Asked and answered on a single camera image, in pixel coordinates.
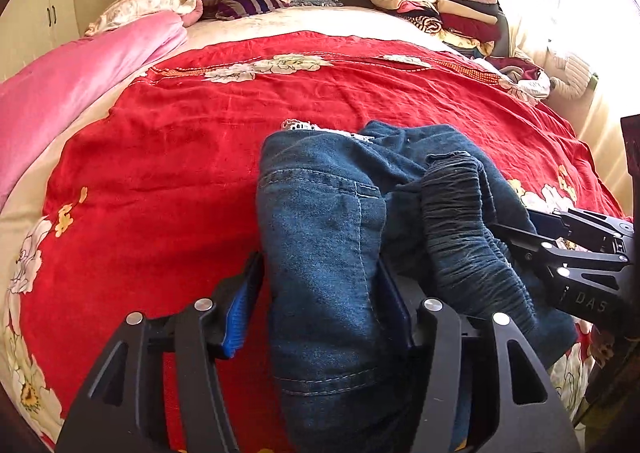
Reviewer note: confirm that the stack of folded clothes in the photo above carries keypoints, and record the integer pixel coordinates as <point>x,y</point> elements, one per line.
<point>475,28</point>

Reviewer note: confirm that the purple striped pillow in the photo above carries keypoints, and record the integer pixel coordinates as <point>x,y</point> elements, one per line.
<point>227,10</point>

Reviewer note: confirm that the beige floral pillow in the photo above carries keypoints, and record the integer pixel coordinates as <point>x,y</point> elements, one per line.
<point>124,12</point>

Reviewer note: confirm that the blue denim pants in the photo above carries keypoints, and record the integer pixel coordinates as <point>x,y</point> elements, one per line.
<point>336,213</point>

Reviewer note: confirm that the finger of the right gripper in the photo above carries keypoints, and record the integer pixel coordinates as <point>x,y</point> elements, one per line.
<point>585,227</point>
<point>541,252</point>

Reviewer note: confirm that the cream window curtain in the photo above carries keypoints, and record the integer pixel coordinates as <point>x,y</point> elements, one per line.
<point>591,47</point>

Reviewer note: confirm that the pink satin quilt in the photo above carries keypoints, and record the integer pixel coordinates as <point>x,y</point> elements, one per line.
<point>44,98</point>

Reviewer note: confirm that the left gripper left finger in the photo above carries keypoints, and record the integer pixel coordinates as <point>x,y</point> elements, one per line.
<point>120,407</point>

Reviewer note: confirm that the cream wardrobe with handles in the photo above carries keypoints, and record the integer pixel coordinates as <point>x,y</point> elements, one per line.
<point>31,28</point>

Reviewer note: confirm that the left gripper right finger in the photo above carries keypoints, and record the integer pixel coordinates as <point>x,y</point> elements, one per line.
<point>479,385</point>

